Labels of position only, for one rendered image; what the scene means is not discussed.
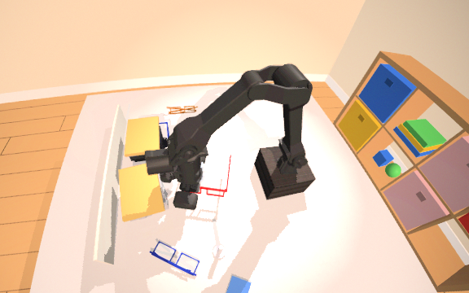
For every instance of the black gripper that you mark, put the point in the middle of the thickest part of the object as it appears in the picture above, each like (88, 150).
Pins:
(190, 183)

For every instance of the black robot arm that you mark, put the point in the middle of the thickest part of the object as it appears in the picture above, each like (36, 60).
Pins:
(189, 139)

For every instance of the red glasses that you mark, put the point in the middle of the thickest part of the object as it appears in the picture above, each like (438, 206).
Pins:
(215, 191)

